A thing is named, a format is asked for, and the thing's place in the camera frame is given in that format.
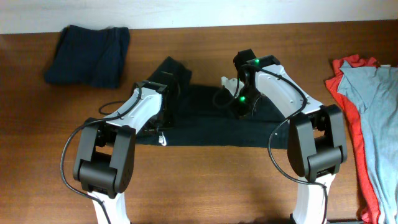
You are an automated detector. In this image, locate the black t-shirt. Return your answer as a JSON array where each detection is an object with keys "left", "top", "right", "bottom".
[{"left": 136, "top": 57, "right": 289, "bottom": 149}]

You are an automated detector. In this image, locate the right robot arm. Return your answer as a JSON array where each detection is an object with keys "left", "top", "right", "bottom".
[{"left": 228, "top": 49, "right": 348, "bottom": 223}]

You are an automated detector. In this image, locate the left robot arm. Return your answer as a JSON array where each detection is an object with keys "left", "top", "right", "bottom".
[{"left": 73, "top": 80, "right": 181, "bottom": 223}]

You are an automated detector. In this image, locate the folded navy blue garment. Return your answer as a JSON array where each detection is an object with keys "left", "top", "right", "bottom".
[{"left": 44, "top": 25, "right": 130, "bottom": 89}]

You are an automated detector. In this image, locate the light blue garment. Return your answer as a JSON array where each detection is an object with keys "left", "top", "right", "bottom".
[{"left": 338, "top": 61, "right": 397, "bottom": 223}]

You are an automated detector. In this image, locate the red garment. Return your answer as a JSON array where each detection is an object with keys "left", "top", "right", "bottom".
[{"left": 325, "top": 54, "right": 381, "bottom": 223}]

